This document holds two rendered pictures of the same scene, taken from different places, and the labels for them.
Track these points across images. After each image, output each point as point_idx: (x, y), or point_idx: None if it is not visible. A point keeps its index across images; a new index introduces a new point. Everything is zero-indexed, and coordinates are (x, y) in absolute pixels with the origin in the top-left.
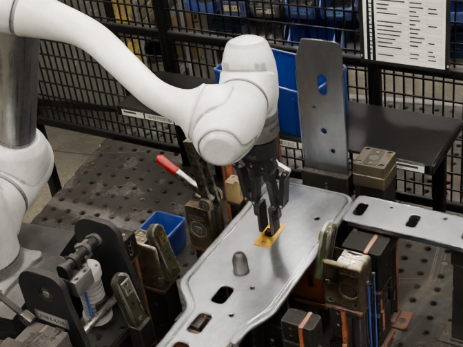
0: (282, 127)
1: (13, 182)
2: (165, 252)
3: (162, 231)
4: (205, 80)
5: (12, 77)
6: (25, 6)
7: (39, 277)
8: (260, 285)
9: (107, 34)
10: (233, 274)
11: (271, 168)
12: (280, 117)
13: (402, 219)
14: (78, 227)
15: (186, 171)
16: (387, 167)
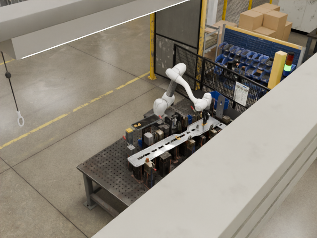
0: (214, 107)
1: (166, 102)
2: (187, 121)
3: (187, 117)
4: None
5: (172, 85)
6: (178, 78)
7: (168, 118)
8: (199, 130)
9: (188, 86)
10: (196, 127)
11: (206, 113)
12: (214, 105)
13: None
14: (175, 113)
15: None
16: (227, 119)
